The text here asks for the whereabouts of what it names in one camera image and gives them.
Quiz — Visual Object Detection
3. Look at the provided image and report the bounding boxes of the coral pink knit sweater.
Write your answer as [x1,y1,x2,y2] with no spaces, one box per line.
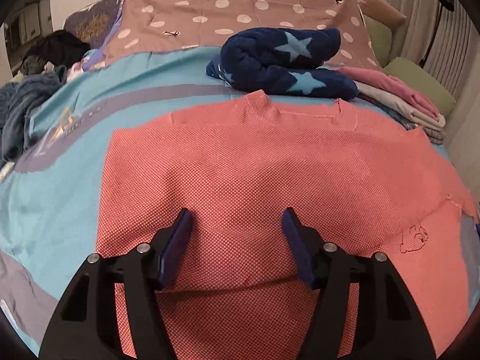
[96,91,479,359]

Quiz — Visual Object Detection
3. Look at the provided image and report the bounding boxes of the black clothes pile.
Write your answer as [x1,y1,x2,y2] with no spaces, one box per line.
[20,30,90,76]

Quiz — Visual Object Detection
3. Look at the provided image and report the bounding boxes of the floral patterned folded garment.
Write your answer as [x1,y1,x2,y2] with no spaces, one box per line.
[391,114,446,145]

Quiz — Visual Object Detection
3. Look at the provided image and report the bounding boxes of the beige folded garment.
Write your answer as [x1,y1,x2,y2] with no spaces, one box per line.
[355,81,446,131]

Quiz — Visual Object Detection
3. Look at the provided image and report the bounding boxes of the turquoise grey bed cover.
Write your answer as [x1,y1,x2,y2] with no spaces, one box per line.
[1,47,239,352]

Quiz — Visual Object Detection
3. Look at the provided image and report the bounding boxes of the near green pillow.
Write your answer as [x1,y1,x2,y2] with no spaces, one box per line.
[383,57,456,117]

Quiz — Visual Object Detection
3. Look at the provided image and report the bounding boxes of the green pillow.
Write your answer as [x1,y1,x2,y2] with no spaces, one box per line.
[383,57,456,117]
[364,16,392,68]

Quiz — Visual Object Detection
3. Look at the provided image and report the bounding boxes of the pink folded garment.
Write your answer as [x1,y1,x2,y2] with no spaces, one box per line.
[334,67,439,119]

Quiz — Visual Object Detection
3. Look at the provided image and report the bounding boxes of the far green pillow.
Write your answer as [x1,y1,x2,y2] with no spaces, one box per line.
[364,16,392,68]

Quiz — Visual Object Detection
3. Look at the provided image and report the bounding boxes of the black floor lamp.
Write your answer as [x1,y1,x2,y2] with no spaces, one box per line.
[419,0,455,68]

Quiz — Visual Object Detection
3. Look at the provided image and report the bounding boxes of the blue knit throw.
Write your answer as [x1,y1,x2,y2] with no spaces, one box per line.
[1,65,68,167]

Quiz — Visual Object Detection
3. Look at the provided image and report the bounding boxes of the tan brown pillow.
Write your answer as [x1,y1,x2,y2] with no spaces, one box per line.
[358,0,407,30]

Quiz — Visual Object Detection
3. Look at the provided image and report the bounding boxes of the navy star fleece blanket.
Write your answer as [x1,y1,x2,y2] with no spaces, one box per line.
[206,27,359,101]

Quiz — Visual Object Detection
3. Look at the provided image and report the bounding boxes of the dark blue patterned pillow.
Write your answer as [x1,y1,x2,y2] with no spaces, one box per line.
[64,0,123,49]

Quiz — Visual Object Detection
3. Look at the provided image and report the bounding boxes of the brown polka dot sheet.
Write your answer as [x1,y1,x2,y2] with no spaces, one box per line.
[103,0,380,70]

